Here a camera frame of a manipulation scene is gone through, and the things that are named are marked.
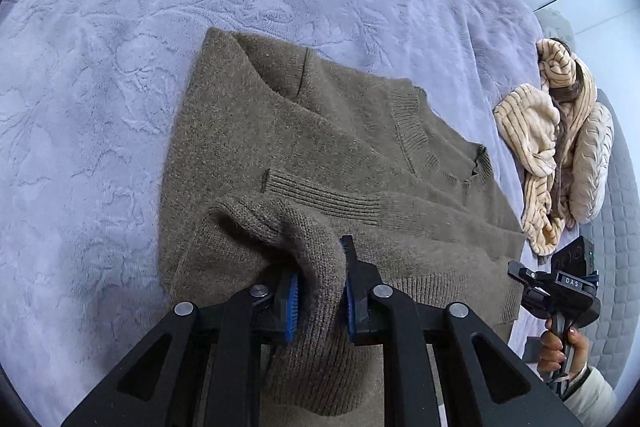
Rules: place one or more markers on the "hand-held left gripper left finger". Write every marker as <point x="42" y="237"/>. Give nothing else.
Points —
<point x="291" y="307"/>

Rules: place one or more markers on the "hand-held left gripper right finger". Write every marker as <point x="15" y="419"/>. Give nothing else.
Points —
<point x="350" y="312"/>

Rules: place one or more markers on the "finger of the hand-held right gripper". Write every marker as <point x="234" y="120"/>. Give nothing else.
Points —
<point x="536" y="302"/>
<point x="522" y="272"/>

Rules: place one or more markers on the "brown knit sweater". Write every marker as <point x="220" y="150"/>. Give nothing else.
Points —
<point x="350" y="167"/>

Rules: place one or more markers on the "person's right forearm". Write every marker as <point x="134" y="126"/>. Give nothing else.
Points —
<point x="595" y="399"/>

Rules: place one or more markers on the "person's right hand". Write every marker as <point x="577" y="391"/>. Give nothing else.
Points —
<point x="550" y="352"/>

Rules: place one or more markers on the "grey quilted bedspread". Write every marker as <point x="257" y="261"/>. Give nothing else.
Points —
<point x="622" y="257"/>

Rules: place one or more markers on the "round cream pleated cushion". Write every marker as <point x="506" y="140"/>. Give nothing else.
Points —
<point x="595" y="157"/>

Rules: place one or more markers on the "cream striped fleece robe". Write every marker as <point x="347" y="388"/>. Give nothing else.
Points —
<point x="530" y="127"/>

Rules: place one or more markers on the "lavender embossed blanket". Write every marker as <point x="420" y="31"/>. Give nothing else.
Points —
<point x="150" y="57"/>

